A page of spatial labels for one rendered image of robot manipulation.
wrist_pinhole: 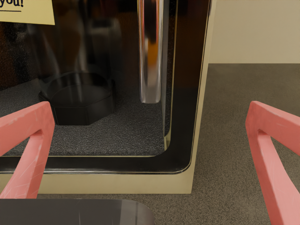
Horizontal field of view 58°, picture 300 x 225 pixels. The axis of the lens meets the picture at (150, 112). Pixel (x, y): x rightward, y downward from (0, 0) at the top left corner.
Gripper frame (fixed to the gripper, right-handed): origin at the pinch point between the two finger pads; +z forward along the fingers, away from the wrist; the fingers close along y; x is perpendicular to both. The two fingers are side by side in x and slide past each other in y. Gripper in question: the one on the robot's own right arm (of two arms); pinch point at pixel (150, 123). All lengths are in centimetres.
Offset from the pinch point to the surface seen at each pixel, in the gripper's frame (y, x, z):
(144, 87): 0.4, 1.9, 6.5
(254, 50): -27, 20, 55
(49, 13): 7.7, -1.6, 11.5
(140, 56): 0.6, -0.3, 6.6
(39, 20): 8.6, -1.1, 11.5
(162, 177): -1.5, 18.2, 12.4
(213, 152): -9.7, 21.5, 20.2
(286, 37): -34, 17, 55
